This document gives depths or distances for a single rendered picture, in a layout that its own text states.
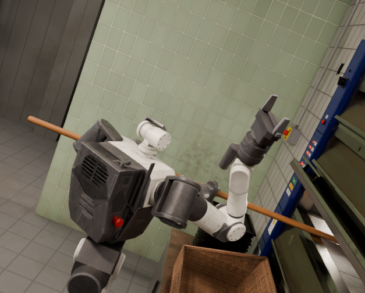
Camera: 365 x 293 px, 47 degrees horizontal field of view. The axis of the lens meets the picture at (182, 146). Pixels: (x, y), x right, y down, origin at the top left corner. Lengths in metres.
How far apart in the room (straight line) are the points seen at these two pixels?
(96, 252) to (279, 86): 2.08
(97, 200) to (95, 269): 0.25
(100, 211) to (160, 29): 1.99
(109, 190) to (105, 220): 0.10
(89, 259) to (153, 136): 0.46
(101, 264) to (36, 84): 4.11
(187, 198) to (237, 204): 0.23
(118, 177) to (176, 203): 0.20
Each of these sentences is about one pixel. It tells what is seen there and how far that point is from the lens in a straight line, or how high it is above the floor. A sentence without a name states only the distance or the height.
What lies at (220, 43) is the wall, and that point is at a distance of 3.11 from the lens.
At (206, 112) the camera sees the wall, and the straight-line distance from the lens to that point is 3.15.
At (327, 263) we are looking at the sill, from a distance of 1.94.
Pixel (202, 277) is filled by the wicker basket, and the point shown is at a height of 0.59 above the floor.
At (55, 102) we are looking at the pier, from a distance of 5.18.
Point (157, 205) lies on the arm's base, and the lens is 1.34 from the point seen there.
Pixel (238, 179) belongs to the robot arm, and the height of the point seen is 1.47.
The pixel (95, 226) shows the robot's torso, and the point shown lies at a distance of 1.40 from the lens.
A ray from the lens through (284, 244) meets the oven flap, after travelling 2.39.
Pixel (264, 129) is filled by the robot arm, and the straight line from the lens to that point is 1.26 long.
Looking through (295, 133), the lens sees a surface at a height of 1.49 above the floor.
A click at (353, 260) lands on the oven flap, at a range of 1.41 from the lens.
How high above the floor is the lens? 1.85
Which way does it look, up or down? 15 degrees down
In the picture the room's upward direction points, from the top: 23 degrees clockwise
